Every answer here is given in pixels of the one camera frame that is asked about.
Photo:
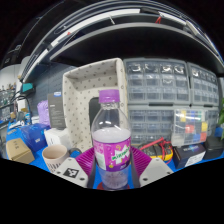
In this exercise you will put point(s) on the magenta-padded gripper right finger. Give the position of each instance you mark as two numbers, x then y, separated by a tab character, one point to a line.
155	170

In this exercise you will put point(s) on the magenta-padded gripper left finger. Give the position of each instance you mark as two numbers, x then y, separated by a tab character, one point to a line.
71	171

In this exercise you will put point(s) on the clear bottle with purple label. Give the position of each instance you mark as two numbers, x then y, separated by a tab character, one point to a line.
111	153

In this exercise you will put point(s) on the yellow multimeter with red leads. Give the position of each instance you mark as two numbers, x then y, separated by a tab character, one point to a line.
158	151

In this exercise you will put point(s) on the beige printed mug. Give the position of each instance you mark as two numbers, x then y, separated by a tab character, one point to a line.
55	156

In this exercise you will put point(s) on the flat round red coaster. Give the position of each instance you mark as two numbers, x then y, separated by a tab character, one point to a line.
129	186

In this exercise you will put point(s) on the black box with white label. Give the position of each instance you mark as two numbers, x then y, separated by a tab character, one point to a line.
188	155

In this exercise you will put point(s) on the small white box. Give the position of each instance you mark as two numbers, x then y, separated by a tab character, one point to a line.
56	136

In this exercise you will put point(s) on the brown cardboard box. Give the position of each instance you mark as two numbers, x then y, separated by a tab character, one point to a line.
19	151

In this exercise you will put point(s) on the clear box of coloured parts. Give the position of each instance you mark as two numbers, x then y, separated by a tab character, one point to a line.
190	126

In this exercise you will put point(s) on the dark grey flat box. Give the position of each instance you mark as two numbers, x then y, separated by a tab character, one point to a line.
56	111

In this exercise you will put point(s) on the plain black box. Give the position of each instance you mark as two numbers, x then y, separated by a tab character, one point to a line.
214	146

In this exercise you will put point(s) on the purple bag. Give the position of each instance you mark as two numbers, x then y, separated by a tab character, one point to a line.
43	113

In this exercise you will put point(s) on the beige dotted fabric storage basket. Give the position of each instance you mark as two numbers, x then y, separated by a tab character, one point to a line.
83	83

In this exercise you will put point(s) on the teal device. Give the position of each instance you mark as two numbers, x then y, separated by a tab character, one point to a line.
27	88

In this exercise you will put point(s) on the black workbench shelf unit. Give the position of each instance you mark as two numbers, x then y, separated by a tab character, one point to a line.
133	43

